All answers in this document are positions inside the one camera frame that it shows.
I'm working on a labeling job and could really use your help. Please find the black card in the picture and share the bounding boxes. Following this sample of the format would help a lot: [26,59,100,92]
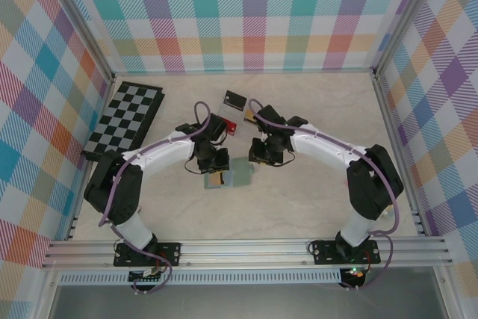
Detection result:
[223,90,247,110]

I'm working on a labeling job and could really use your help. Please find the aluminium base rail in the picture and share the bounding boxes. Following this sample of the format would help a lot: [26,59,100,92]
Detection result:
[40,236,453,270]

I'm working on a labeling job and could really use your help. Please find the aluminium side rail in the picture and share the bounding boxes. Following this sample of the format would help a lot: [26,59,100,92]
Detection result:
[65,75,115,241]
[373,72,426,236]

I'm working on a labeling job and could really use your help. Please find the aluminium frame post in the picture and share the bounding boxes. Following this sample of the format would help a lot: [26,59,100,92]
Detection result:
[40,0,115,81]
[373,0,445,77]

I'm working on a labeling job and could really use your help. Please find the black grey chessboard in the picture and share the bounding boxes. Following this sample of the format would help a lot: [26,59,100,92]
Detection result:
[81,80,166,163]

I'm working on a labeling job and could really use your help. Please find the clear acrylic card organizer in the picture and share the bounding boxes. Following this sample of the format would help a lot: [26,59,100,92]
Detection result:
[218,99,262,144]

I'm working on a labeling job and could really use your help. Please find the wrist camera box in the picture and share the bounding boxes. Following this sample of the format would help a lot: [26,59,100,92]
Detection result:
[255,105,287,134]
[206,112,229,145]

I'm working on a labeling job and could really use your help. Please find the white slotted cable duct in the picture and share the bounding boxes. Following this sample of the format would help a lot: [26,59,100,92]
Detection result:
[59,272,343,285]

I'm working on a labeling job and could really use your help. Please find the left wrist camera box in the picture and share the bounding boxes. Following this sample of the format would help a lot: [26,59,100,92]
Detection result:
[206,112,229,145]

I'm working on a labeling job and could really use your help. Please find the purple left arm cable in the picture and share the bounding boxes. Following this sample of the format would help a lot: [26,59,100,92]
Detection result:
[97,101,212,294]

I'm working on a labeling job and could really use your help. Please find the green card holder wallet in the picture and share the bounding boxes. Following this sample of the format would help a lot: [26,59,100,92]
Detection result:
[202,157,259,191]

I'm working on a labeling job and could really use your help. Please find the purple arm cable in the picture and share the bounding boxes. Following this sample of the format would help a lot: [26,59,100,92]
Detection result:
[97,101,212,294]
[248,98,400,291]

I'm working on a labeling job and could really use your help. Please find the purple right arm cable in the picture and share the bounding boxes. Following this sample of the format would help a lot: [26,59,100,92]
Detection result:
[248,98,400,291]

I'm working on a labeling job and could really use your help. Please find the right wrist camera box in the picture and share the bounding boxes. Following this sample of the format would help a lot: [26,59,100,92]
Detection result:
[255,105,287,134]

